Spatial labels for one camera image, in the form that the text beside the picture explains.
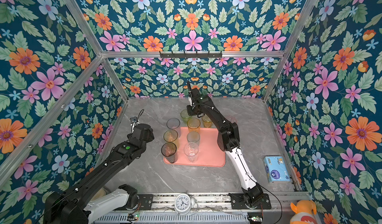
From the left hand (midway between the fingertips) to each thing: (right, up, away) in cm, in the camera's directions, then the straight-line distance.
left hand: (145, 128), depth 80 cm
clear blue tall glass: (+14, +2, +9) cm, 16 cm away
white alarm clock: (+22, -35, -10) cm, 42 cm away
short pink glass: (+25, -13, +4) cm, 28 cm away
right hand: (+23, +10, +21) cm, 33 cm away
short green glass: (+19, +6, +21) cm, 29 cm away
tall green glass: (+12, -6, +9) cm, 16 cm away
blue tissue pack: (+71, -22, -2) cm, 74 cm away
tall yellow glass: (+26, +1, +12) cm, 28 cm away
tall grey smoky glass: (+13, -12, 0) cm, 18 cm away
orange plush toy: (+77, -36, -14) cm, 87 cm away
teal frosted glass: (+26, -7, +11) cm, 29 cm away
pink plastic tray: (+36, -17, +10) cm, 41 cm away
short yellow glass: (+34, +2, +25) cm, 43 cm away
